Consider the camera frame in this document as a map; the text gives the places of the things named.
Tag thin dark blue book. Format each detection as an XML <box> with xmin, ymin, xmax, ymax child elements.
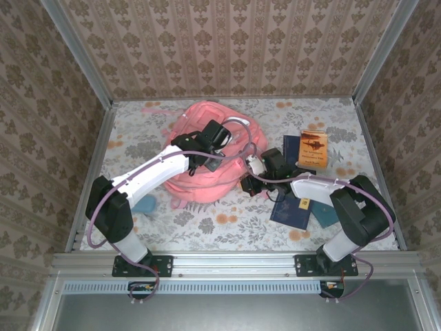
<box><xmin>283</xmin><ymin>134</ymin><xmax>316</xmax><ymax>175</ymax></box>

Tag pink backpack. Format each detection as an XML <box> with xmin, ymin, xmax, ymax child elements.
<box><xmin>141</xmin><ymin>100</ymin><xmax>269</xmax><ymax>210</ymax></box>

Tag orange paperback book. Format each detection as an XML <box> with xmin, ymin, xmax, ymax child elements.
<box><xmin>298</xmin><ymin>129</ymin><xmax>329</xmax><ymax>170</ymax></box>

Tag navy book with yellow label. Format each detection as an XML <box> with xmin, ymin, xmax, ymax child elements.
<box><xmin>269</xmin><ymin>191</ymin><xmax>313</xmax><ymax>231</ymax></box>

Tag floral tablecloth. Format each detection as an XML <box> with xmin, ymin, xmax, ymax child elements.
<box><xmin>79</xmin><ymin>98</ymin><xmax>400</xmax><ymax>252</ymax></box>

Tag grey metal sheet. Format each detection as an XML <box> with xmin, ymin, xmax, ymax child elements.
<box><xmin>54</xmin><ymin>292</ymin><xmax>423</xmax><ymax>331</ymax></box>

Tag black wiring connector box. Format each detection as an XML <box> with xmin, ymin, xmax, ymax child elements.
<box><xmin>319</xmin><ymin>281</ymin><xmax>346</xmax><ymax>299</ymax></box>
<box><xmin>127</xmin><ymin>281</ymin><xmax>160</xmax><ymax>300</ymax></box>

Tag right gripper thin black cable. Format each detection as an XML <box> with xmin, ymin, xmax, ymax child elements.
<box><xmin>263</xmin><ymin>191</ymin><xmax>289</xmax><ymax>204</ymax></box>

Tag aluminium mounting rail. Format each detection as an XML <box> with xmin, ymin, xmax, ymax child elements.
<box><xmin>51</xmin><ymin>250</ymin><xmax>423</xmax><ymax>277</ymax></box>

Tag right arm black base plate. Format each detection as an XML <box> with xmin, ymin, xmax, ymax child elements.
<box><xmin>295</xmin><ymin>254</ymin><xmax>359</xmax><ymax>278</ymax></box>

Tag white slotted cable duct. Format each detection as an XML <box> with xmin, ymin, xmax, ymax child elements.
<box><xmin>63</xmin><ymin>279</ymin><xmax>323</xmax><ymax>294</ymax></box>

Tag aluminium table side rail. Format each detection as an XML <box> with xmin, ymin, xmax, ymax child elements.
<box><xmin>353</xmin><ymin>99</ymin><xmax>408</xmax><ymax>252</ymax></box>
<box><xmin>65</xmin><ymin>101</ymin><xmax>118</xmax><ymax>252</ymax></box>

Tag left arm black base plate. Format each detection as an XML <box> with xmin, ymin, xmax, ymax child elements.
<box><xmin>112</xmin><ymin>254</ymin><xmax>173</xmax><ymax>278</ymax></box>

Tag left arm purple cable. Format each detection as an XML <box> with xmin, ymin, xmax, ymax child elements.
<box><xmin>85</xmin><ymin>117</ymin><xmax>258</xmax><ymax>306</ymax></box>

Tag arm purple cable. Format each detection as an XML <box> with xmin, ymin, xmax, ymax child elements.
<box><xmin>246</xmin><ymin>154</ymin><xmax>397</xmax><ymax>304</ymax></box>
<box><xmin>85</xmin><ymin>117</ymin><xmax>258</xmax><ymax>306</ymax></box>

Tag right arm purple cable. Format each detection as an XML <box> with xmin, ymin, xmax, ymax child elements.
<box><xmin>246</xmin><ymin>154</ymin><xmax>397</xmax><ymax>304</ymax></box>

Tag aluminium frame post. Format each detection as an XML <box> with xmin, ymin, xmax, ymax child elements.
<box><xmin>353</xmin><ymin>0</ymin><xmax>420</xmax><ymax>104</ymax></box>
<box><xmin>40</xmin><ymin>0</ymin><xmax>114</xmax><ymax>108</ymax></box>

